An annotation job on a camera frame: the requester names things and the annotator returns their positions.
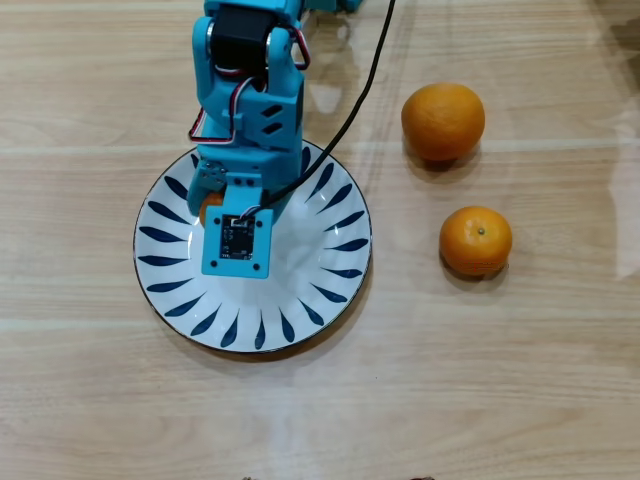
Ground red white black servo wire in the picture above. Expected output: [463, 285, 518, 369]
[292, 27, 312, 71]
[187, 74, 264, 147]

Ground small yellowish orange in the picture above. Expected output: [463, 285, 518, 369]
[198, 191, 226, 227]

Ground small orange with stem dot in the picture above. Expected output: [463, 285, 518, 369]
[438, 205, 514, 277]

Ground black camera cable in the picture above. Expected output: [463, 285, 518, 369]
[257, 0, 399, 209]

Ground white plate blue leaf pattern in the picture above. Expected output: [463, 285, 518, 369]
[133, 130, 374, 354]

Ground large deep orange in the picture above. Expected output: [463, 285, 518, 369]
[400, 81, 487, 162]

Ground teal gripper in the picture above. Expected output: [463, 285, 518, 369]
[186, 69, 305, 217]

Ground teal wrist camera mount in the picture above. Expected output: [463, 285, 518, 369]
[201, 187, 275, 279]

